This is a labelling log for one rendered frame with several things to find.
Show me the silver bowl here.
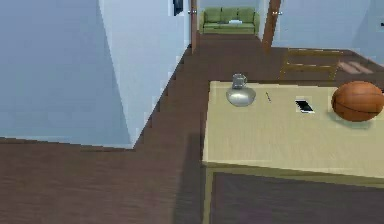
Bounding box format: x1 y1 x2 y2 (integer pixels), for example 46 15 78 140
225 86 257 108

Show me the pale wooden chair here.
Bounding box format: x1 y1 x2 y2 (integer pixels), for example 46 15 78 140
278 47 344 82

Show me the black and white phone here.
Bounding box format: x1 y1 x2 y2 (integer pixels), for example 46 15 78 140
294 99 315 114

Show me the clear glass mug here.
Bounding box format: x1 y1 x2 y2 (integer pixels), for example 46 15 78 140
231 73 248 90

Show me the pale wooden table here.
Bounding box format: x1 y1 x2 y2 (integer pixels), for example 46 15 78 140
201 80 384 224

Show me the brown room door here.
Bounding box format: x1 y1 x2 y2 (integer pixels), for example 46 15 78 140
261 0 282 53
190 0 199 55

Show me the orange basketball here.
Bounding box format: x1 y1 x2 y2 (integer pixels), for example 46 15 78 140
331 80 384 123

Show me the green sofa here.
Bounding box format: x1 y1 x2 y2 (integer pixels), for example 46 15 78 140
198 6 261 35

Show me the dark framed wall picture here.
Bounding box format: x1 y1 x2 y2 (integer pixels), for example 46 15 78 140
172 0 184 17

